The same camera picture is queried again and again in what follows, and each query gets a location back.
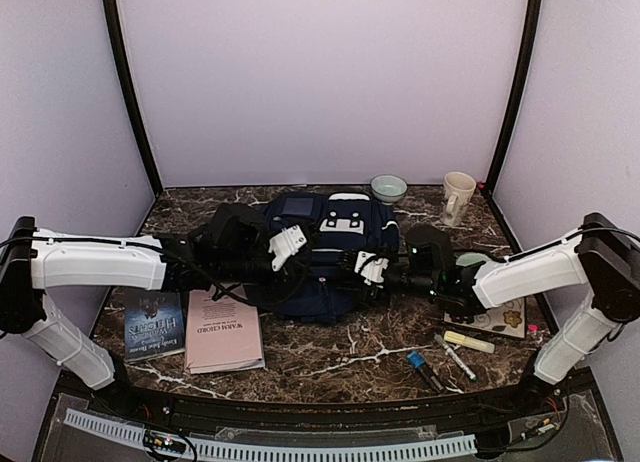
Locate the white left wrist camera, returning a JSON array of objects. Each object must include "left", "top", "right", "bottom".
[{"left": 268, "top": 224, "right": 309, "bottom": 272}]

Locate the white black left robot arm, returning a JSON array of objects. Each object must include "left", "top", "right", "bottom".
[{"left": 1, "top": 204, "right": 294, "bottom": 418}]

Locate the celadon bowl at back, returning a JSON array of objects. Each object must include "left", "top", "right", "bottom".
[{"left": 370, "top": 174, "right": 408, "bottom": 205}]

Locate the dark blue novel book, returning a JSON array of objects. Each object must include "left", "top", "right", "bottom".
[{"left": 123, "top": 288, "right": 185, "bottom": 363}]

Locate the yellow highlighter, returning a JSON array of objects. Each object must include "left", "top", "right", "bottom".
[{"left": 444, "top": 331, "right": 495, "bottom": 354}]

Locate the celadon bowl on plate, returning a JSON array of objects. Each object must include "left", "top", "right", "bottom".
[{"left": 456, "top": 252, "right": 487, "bottom": 267}]

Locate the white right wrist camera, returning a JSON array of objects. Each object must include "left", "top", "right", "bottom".
[{"left": 354, "top": 251, "right": 389, "bottom": 287}]

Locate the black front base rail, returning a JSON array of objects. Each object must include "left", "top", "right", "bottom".
[{"left": 54, "top": 369, "right": 601, "bottom": 438}]

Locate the white marker pen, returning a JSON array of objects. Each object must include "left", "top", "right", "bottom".
[{"left": 434, "top": 334, "right": 478, "bottom": 382}]

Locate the square floral plate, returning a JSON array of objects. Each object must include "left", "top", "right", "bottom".
[{"left": 443, "top": 298, "right": 526, "bottom": 340}]

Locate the black left frame post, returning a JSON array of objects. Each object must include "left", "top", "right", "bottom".
[{"left": 102, "top": 0, "right": 164, "bottom": 197}]

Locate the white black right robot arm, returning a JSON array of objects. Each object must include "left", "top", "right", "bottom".
[{"left": 339, "top": 213, "right": 639, "bottom": 416}]

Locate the navy blue student backpack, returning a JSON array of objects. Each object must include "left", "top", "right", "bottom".
[{"left": 245, "top": 192, "right": 400, "bottom": 324}]

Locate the black frame post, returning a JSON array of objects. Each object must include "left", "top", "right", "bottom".
[
  {"left": 102, "top": 0, "right": 164, "bottom": 197},
  {"left": 484, "top": 0, "right": 542, "bottom": 194}
]

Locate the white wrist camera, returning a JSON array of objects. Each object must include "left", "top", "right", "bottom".
[
  {"left": 268, "top": 224, "right": 309, "bottom": 272},
  {"left": 354, "top": 251, "right": 389, "bottom": 287}
]

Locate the black right frame post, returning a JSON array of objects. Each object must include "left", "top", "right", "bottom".
[{"left": 484, "top": 0, "right": 542, "bottom": 194}]

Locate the black marker blue cap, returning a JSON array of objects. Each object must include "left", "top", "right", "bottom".
[{"left": 407, "top": 351, "right": 446, "bottom": 393}]

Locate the grey slotted cable duct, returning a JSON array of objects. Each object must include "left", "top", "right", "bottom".
[{"left": 63, "top": 409, "right": 477, "bottom": 461}]

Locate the pink paperback book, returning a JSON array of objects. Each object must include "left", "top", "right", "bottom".
[{"left": 184, "top": 284, "right": 265, "bottom": 375}]

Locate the cream ceramic mug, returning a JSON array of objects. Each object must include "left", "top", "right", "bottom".
[{"left": 441, "top": 172, "right": 476, "bottom": 227}]

